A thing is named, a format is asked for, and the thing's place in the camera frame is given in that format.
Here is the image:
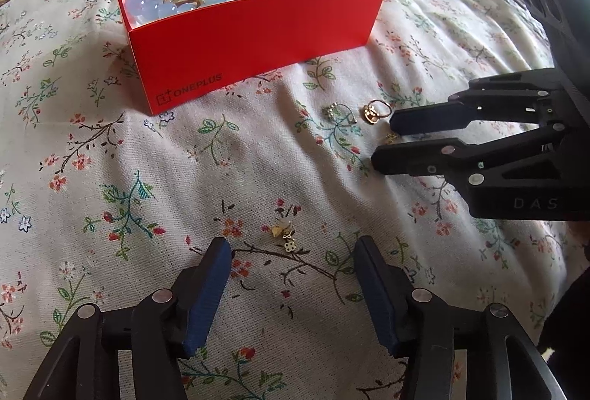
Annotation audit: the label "small gold ring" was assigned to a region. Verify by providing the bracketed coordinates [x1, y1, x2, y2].
[359, 98, 394, 125]

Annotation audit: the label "red cardboard box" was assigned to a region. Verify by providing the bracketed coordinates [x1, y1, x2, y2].
[119, 0, 383, 115]

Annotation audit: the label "gold flower earrings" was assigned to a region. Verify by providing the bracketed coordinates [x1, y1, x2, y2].
[270, 220, 297, 253]

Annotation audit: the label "floral bed sheet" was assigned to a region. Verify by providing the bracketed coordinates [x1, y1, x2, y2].
[1, 0, 587, 399]

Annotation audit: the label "silver pearl ring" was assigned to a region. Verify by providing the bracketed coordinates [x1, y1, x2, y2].
[321, 101, 358, 126]

